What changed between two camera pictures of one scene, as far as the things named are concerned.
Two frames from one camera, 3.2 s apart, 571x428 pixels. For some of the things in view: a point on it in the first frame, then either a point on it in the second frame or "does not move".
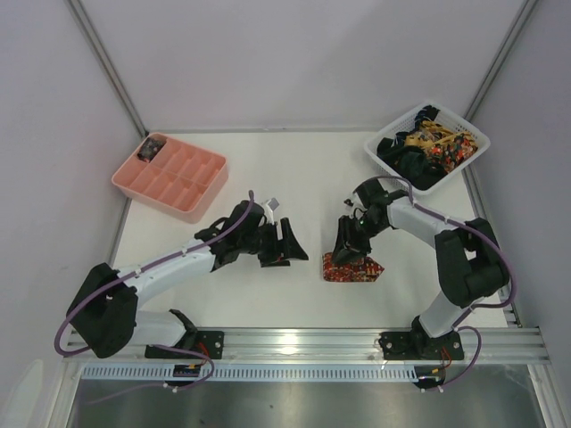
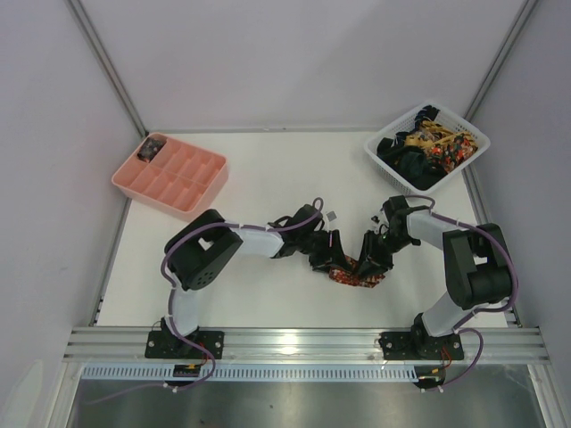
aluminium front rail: [494, 345] does not move
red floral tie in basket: [447, 154] does not move
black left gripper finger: [270, 249] to [319, 262]
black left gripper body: [277, 245] to [327, 253]
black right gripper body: [349, 238] to [372, 251]
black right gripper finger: [343, 231] to [369, 250]
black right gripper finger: [347, 256] to [383, 267]
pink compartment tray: [181, 180] does not move
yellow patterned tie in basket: [431, 134] does not move
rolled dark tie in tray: [151, 149] does not move
